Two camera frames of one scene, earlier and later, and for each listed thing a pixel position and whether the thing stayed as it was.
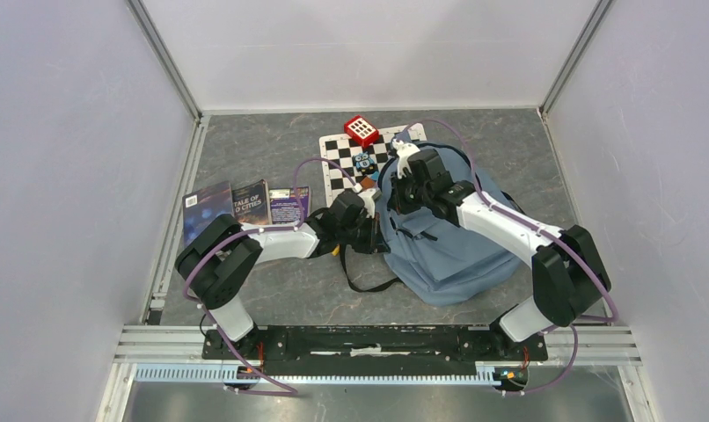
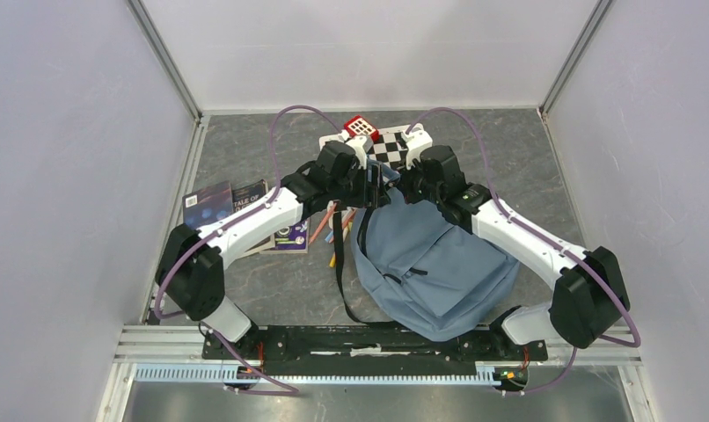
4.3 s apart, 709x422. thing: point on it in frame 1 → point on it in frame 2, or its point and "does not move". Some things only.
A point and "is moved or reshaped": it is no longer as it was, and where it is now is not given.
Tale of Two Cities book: x=252 y=203 does not move
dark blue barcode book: x=202 y=207 does not move
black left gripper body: x=364 y=234 → x=367 y=197
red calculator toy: x=360 y=129 does not move
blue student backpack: x=439 y=262 is moved or reshaped
